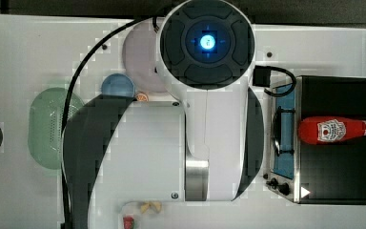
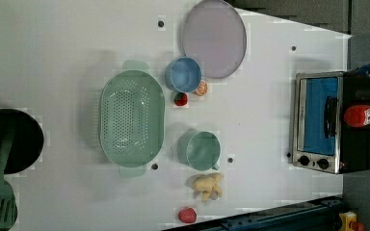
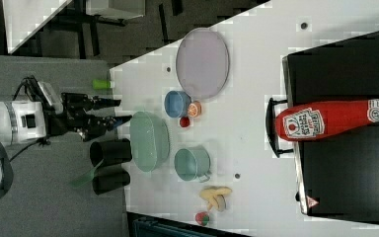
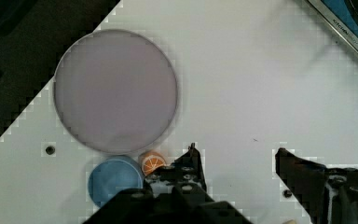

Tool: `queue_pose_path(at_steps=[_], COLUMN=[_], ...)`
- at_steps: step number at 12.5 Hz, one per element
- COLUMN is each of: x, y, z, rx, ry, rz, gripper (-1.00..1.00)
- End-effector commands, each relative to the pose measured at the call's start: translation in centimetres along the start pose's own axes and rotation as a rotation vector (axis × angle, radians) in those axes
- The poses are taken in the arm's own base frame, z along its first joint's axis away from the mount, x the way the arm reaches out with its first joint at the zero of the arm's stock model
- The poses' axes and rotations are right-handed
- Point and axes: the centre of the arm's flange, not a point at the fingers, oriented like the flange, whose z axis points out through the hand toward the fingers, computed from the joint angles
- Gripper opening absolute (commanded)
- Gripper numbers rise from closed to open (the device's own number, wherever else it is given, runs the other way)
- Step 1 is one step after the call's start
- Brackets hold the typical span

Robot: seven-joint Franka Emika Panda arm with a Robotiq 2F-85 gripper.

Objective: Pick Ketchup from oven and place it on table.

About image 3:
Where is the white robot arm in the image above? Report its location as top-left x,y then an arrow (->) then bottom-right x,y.
0,93 -> 131,198

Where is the orange slice toy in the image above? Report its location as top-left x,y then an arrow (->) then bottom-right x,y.
188,101 -> 202,118

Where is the red plush ketchup bottle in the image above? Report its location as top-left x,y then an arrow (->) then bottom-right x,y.
274,99 -> 379,141

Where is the lilac round plate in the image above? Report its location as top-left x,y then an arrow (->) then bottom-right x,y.
176,28 -> 229,100

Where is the yellow banana bunch toy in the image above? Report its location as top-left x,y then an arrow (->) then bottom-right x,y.
199,187 -> 232,212

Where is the black cylindrical container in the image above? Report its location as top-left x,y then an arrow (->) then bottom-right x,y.
93,170 -> 130,195
90,138 -> 132,167

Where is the green oval colander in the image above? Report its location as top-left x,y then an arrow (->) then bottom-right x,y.
129,112 -> 170,172

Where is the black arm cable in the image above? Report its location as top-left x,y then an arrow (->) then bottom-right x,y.
9,76 -> 52,163

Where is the black toaster oven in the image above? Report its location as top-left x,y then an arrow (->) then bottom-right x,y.
265,31 -> 379,224

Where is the green mug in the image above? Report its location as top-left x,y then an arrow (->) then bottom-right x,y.
174,146 -> 211,183

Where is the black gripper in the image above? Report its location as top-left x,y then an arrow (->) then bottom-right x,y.
46,93 -> 132,142

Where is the blue cup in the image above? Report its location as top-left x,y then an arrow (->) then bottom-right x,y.
164,91 -> 191,118

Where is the red strawberry toy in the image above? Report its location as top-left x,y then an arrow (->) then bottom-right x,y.
180,117 -> 190,127

